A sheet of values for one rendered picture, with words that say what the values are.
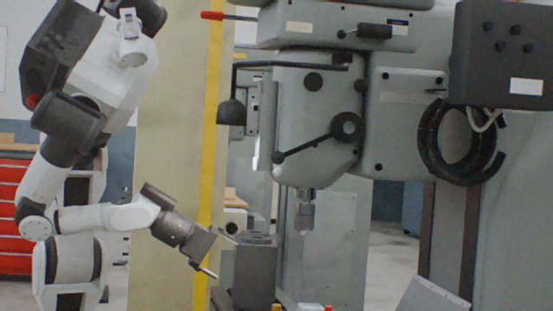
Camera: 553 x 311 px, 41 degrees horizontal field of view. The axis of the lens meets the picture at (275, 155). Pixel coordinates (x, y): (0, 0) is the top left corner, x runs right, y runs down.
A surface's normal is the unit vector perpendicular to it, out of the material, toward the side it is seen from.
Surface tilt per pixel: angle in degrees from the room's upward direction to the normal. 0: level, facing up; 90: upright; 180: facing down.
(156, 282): 90
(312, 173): 118
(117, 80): 57
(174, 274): 90
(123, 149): 90
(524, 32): 90
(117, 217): 101
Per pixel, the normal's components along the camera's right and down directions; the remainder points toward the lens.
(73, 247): 0.49, -0.09
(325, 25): 0.22, 0.07
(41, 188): 0.13, 0.55
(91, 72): 0.44, -0.47
